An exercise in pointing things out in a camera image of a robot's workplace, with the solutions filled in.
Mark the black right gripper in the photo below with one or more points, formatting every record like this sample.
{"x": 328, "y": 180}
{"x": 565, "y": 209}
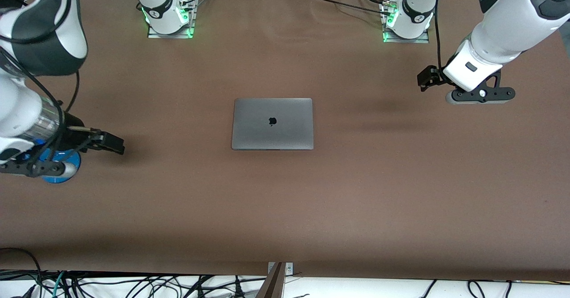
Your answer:
{"x": 75, "y": 134}

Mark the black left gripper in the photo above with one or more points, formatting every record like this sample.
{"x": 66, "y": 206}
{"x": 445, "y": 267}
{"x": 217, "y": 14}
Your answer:
{"x": 430, "y": 76}

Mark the silver grey laptop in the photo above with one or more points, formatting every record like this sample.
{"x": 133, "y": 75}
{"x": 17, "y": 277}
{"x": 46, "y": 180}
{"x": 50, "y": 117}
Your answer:
{"x": 271, "y": 131}

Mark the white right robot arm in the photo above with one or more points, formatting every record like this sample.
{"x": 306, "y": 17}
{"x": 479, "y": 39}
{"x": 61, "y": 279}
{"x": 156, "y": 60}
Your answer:
{"x": 44, "y": 22}

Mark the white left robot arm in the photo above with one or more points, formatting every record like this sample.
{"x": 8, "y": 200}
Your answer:
{"x": 503, "y": 26}

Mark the blue desk lamp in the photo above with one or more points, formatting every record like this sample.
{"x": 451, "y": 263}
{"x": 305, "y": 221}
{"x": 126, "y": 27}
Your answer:
{"x": 60, "y": 180}

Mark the dark metal beam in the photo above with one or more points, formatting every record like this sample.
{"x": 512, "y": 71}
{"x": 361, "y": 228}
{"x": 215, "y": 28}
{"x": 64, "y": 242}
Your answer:
{"x": 271, "y": 289}

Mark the small silver mounting plate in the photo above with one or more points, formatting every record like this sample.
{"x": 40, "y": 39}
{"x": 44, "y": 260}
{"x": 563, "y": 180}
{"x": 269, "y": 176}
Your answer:
{"x": 289, "y": 269}

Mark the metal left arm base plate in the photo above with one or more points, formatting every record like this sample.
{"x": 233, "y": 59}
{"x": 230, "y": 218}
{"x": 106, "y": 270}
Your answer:
{"x": 405, "y": 40}

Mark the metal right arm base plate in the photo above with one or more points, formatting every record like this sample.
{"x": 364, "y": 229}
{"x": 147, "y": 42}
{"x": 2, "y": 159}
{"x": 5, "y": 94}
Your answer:
{"x": 171, "y": 35}

